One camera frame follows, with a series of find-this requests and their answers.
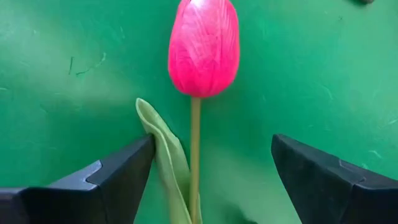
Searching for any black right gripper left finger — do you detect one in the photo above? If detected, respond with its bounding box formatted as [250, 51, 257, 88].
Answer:
[0, 134, 156, 224]

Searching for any pinkish red tulip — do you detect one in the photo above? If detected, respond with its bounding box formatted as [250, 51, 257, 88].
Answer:
[135, 0, 241, 224]

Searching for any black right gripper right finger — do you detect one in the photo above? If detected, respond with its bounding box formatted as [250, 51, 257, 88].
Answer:
[271, 133, 398, 224]

